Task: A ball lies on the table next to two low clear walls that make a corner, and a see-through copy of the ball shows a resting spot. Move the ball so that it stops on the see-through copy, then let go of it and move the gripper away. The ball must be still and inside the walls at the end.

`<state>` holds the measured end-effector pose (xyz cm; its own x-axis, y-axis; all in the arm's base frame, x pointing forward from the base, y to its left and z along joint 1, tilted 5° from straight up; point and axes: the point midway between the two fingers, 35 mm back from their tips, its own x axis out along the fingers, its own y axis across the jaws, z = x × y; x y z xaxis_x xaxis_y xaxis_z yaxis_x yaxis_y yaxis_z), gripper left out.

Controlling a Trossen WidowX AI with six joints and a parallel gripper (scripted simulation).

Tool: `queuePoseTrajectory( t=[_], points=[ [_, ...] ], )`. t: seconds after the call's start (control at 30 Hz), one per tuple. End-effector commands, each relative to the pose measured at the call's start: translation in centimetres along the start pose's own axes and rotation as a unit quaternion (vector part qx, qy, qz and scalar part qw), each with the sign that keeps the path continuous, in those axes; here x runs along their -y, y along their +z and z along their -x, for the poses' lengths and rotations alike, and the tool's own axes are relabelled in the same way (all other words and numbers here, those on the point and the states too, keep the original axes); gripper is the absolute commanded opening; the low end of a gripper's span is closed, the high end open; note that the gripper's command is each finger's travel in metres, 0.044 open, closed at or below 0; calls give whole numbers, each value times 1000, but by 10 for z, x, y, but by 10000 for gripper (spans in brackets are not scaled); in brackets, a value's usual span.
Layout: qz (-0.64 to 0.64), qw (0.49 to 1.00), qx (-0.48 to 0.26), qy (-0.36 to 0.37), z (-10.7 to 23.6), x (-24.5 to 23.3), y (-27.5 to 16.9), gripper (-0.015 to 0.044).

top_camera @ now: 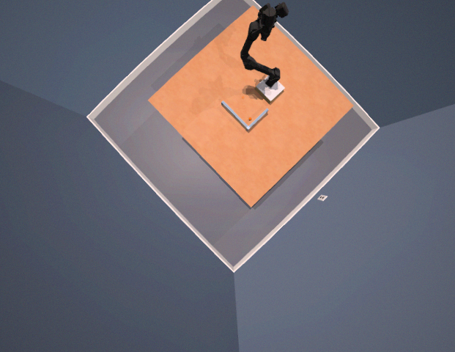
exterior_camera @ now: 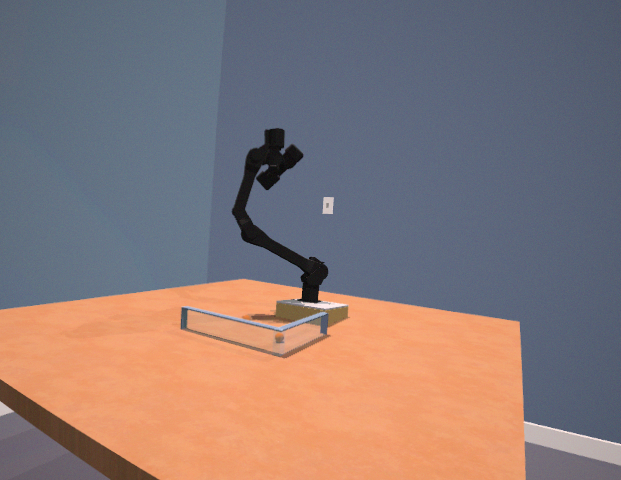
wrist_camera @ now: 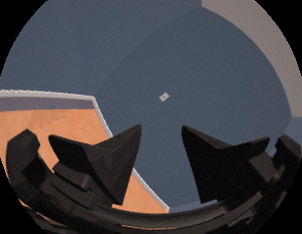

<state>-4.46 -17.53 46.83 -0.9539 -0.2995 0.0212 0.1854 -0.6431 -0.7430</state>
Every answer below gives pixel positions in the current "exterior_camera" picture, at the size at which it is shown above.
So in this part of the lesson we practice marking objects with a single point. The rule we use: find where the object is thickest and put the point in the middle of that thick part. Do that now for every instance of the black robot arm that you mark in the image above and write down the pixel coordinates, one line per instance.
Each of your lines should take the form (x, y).
(314, 270)

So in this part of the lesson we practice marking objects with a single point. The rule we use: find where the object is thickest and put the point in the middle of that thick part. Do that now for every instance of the low clear corner walls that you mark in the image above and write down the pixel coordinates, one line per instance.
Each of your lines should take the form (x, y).
(253, 337)

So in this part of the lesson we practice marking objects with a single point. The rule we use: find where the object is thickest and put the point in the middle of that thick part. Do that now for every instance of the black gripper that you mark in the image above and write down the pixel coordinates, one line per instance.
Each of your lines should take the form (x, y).
(291, 157)

